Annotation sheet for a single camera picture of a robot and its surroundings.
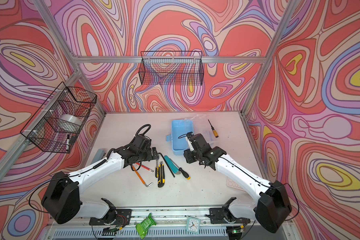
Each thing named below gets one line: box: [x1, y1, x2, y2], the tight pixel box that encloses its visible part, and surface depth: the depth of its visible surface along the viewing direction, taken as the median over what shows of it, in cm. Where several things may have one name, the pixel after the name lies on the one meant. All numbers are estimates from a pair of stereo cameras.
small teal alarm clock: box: [186, 217, 201, 234], surface depth 71 cm
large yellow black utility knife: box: [157, 161, 166, 188], surface depth 88 cm
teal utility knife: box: [164, 155, 181, 175], surface depth 94 cm
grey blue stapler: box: [90, 149, 105, 165], surface depth 92 cm
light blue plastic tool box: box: [166, 114, 214, 155], surface depth 106 cm
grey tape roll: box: [55, 113, 83, 129], surface depth 73 cm
